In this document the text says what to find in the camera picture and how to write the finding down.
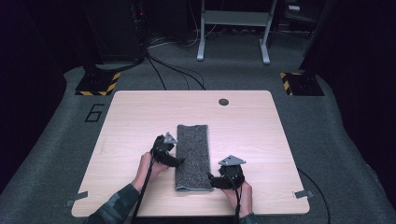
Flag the black computer tower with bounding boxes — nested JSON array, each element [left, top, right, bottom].
[[88, 0, 148, 63]]

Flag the person's left hand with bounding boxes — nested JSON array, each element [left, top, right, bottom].
[[130, 151, 169, 192]]

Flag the black floor cable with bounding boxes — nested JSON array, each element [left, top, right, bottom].
[[145, 55, 167, 91], [148, 55, 207, 91]]

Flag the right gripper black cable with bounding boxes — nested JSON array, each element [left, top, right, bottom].
[[223, 172, 243, 224]]

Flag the grey towel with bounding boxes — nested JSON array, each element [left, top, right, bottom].
[[175, 124, 214, 192]]

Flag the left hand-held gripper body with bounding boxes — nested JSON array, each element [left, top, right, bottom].
[[150, 132, 178, 164]]

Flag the white desk frame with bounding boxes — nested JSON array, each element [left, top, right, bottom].
[[196, 0, 278, 65]]

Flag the grey tape strip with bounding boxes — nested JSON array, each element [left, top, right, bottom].
[[65, 190, 89, 208], [293, 189, 315, 200]]

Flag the white floor cables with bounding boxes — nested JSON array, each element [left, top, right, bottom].
[[148, 24, 219, 49]]

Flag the black stand with striped base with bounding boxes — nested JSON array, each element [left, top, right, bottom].
[[75, 55, 121, 97], [279, 55, 325, 97]]

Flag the person's right hand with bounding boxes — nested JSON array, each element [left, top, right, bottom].
[[221, 180, 253, 218]]

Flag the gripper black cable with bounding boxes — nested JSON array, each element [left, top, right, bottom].
[[130, 157, 156, 224], [223, 172, 243, 224]]

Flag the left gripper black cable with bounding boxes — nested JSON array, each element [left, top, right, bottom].
[[130, 157, 156, 224]]

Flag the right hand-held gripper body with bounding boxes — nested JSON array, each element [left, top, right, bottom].
[[218, 154, 247, 190]]

